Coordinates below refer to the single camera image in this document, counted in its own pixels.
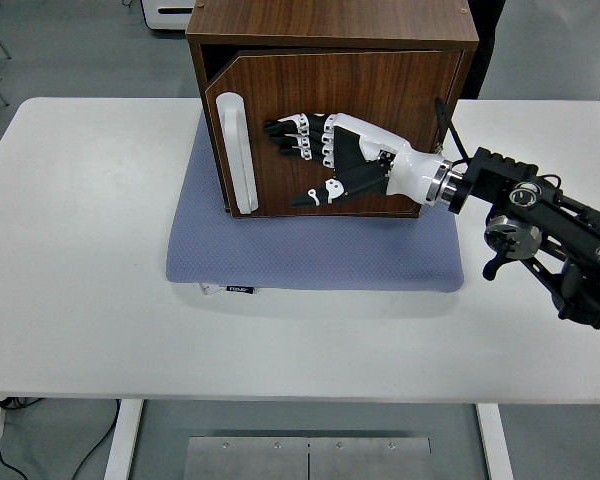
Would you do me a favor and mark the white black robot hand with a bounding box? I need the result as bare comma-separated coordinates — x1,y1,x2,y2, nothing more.
262,112,445,209

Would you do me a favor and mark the brown wooden cabinet door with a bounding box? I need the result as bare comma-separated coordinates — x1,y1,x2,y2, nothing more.
204,48,464,219

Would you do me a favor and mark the white door handle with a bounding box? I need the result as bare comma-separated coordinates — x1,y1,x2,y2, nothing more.
214,92,260,215

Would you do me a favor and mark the brown wooden cabinet body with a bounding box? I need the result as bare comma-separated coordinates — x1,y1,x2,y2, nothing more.
185,0,481,220

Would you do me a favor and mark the blue-grey textured mat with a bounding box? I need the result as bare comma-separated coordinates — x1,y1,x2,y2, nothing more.
164,107,468,294

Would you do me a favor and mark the person's leg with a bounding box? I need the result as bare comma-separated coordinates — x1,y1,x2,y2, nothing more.
465,0,504,99

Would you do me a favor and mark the white appliance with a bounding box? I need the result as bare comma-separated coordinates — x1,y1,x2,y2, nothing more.
143,0,196,32

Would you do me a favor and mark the white table leg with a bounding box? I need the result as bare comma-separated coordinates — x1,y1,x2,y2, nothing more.
103,399,145,480
475,402,515,480

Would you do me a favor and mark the grey metal plate with screws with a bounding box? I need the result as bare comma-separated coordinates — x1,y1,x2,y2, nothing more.
307,436,433,480
183,436,310,480

